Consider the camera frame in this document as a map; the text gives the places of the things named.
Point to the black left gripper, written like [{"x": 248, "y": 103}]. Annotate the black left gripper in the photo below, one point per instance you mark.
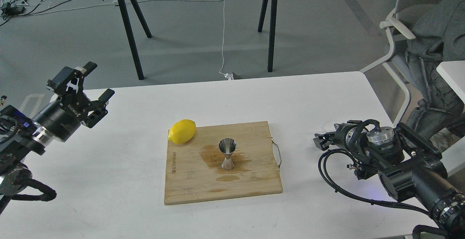
[{"x": 54, "y": 122}]

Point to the steel double jigger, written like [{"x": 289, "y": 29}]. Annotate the steel double jigger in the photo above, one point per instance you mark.
[{"x": 227, "y": 146}]

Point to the small clear glass cup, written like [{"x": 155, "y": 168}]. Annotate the small clear glass cup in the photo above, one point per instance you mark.
[{"x": 328, "y": 127}]

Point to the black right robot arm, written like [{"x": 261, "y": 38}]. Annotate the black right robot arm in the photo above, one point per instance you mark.
[{"x": 409, "y": 168}]

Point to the bamboo cutting board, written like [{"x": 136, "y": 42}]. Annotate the bamboo cutting board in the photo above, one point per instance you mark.
[{"x": 194, "y": 172}]

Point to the yellow lemon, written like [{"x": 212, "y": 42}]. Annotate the yellow lemon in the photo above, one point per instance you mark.
[{"x": 182, "y": 131}]

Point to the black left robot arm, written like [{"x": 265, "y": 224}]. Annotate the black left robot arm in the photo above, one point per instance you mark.
[{"x": 17, "y": 181}]

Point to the grey office chair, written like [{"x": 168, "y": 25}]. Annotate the grey office chair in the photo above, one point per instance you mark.
[{"x": 397, "y": 26}]

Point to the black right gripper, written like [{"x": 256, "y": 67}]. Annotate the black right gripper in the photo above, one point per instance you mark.
[{"x": 341, "y": 138}]

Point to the seated person grey clothes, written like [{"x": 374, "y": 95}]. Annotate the seated person grey clothes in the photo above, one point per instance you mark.
[{"x": 440, "y": 36}]

